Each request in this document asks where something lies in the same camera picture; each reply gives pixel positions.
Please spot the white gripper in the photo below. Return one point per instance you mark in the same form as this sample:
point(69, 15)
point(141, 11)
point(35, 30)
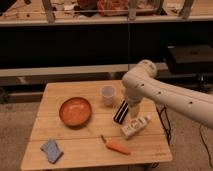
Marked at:
point(134, 110)

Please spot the orange toy carrot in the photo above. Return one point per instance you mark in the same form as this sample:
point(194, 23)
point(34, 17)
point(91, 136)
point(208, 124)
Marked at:
point(112, 145)

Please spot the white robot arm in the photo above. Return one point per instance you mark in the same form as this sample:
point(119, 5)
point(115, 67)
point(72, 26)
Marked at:
point(140, 82)

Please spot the white plastic bottle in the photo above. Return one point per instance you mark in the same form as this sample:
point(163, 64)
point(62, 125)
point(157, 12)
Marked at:
point(135, 126)

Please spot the orange ceramic bowl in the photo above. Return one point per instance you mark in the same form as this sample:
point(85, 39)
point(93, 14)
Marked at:
point(75, 111)

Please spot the white plastic cup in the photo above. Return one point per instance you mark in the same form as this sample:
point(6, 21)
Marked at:
point(108, 95)

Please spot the black striped rectangular block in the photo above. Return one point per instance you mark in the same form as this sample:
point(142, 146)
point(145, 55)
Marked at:
point(121, 113)

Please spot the black box on shelf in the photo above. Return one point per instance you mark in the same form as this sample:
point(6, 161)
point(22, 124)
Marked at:
point(190, 59)

